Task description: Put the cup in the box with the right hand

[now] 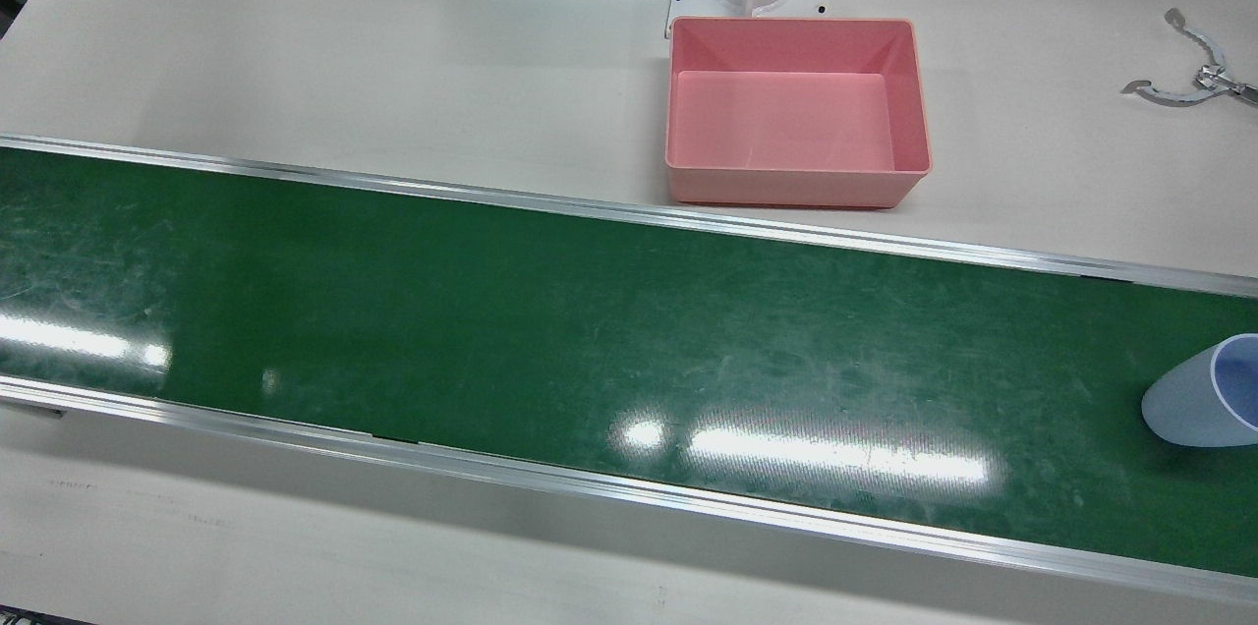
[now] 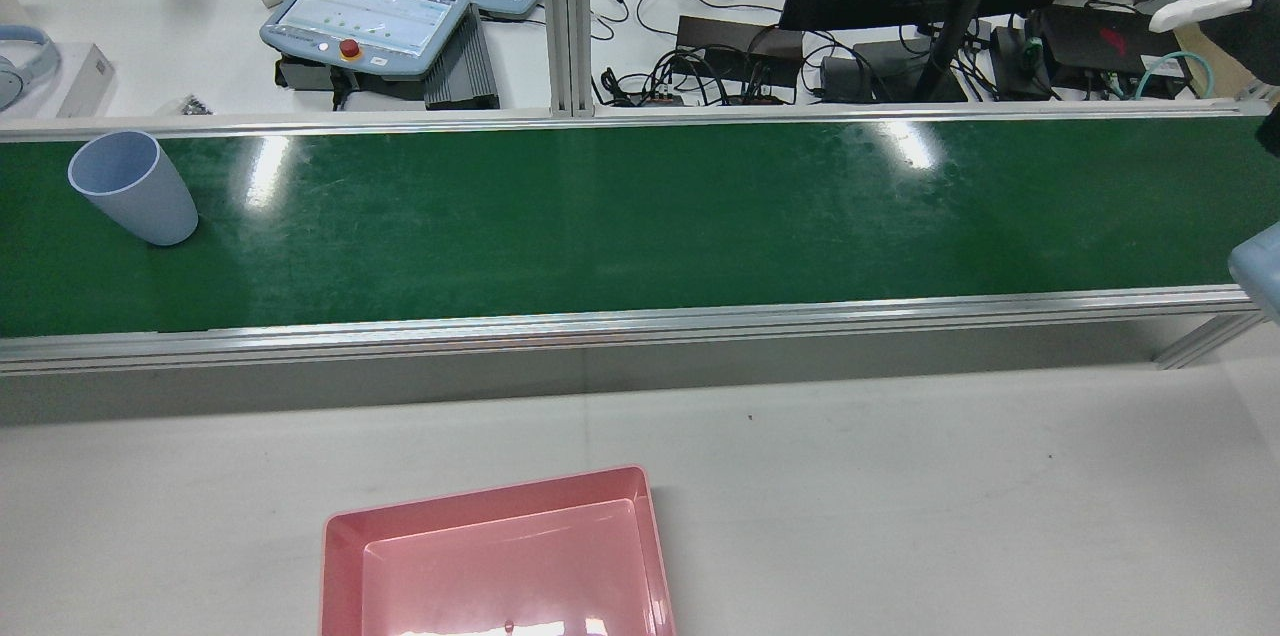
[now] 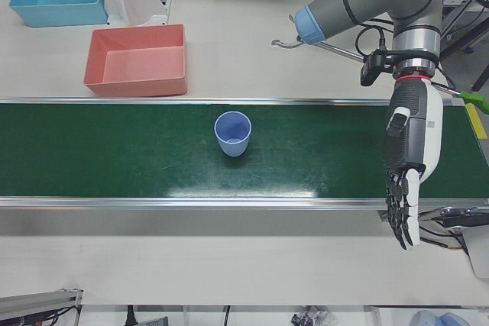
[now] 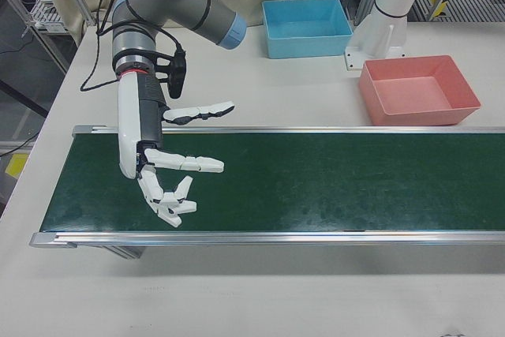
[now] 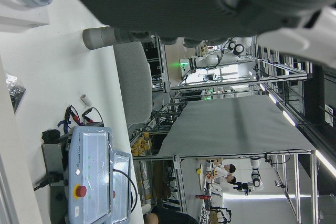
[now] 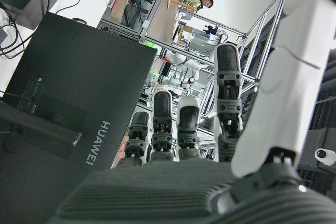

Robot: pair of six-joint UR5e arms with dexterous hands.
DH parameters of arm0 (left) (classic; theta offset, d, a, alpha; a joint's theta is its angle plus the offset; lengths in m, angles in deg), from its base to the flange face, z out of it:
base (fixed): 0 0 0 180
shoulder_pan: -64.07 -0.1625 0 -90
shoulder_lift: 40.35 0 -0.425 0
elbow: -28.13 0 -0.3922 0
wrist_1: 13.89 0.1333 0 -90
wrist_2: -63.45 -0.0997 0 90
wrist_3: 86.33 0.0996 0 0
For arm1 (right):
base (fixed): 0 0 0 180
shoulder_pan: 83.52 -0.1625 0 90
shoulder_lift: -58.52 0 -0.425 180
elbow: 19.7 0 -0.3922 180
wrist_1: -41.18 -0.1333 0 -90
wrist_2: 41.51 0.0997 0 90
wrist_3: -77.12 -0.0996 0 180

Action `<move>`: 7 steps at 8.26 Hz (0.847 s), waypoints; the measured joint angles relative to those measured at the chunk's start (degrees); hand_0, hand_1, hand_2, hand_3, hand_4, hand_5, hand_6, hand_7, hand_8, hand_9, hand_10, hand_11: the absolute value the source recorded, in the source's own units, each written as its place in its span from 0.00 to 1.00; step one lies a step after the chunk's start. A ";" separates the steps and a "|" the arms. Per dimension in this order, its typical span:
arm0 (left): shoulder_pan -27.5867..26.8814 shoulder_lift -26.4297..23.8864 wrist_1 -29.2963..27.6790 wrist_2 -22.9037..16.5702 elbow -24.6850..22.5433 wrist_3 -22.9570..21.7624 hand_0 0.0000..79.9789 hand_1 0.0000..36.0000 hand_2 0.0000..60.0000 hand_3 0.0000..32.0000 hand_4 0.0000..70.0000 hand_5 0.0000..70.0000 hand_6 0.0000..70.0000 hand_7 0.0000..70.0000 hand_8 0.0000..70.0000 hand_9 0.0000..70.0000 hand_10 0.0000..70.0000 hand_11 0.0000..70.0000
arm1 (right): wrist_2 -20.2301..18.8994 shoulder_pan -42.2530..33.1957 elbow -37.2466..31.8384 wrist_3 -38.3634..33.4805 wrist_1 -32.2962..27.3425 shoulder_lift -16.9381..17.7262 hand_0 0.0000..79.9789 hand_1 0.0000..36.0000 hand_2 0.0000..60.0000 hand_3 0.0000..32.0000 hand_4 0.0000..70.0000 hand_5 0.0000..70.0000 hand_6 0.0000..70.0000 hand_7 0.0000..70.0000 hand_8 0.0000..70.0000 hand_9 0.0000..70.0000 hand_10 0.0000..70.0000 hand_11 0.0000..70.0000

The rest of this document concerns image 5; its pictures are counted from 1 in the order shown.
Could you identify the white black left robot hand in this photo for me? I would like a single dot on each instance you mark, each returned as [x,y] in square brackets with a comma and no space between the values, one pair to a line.
[170,3]

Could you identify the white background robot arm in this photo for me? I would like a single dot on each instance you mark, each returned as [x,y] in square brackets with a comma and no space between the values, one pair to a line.
[210,60]

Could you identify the white cardboard box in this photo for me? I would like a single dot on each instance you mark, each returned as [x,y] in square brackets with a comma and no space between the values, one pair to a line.
[21,14]

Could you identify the grey metal power box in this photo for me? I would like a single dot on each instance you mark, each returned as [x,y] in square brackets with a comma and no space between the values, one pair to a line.
[52,158]

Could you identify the grey banded cylinder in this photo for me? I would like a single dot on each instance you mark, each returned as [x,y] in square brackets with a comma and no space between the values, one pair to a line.
[99,37]

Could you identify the grey office chair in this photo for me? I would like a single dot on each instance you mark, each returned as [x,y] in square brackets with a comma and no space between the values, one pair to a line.
[134,82]

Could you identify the small white tube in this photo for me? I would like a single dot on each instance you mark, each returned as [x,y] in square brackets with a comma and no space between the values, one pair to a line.
[86,100]

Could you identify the red black clip leads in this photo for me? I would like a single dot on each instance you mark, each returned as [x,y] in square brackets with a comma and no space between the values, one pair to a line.
[76,115]

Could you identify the people in white shirts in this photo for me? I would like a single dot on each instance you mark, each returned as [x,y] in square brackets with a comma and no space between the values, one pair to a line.
[223,172]

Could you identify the bag of small parts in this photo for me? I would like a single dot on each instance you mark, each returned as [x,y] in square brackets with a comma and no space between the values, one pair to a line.
[15,93]

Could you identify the Universal Robots teach pendant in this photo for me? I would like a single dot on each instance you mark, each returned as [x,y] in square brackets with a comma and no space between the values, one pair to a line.
[89,171]

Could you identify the white robot with black gripper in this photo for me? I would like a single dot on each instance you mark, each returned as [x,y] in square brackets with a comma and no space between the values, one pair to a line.
[256,179]

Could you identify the aluminium frame cage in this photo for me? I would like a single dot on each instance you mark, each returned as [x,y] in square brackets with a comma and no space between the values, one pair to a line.
[296,182]

